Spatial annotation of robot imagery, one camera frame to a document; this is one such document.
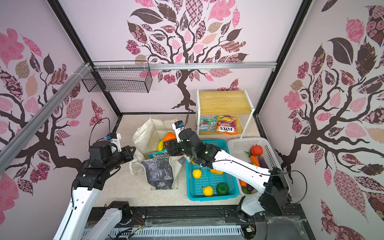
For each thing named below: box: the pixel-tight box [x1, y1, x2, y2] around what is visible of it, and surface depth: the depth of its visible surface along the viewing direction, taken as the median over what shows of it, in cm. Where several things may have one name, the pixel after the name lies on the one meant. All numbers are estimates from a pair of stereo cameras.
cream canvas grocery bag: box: [129, 117, 187, 191], surface depth 77 cm
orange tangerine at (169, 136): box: [163, 132, 177, 142], surface depth 69 cm
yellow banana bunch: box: [158, 139, 164, 151], surface depth 92 cm
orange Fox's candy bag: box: [216, 115, 238, 136], surface depth 91 cm
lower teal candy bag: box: [199, 115, 217, 132], surface depth 91 cm
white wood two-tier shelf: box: [196, 88, 255, 139], surface depth 83 cm
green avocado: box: [216, 182, 229, 196], surface depth 79 cm
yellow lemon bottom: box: [203, 185, 214, 197], surface depth 79 cm
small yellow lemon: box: [192, 169, 202, 179], surface depth 86 cm
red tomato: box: [250, 145, 264, 157], surface depth 93 cm
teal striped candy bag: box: [148, 149, 169, 158], surface depth 85 cm
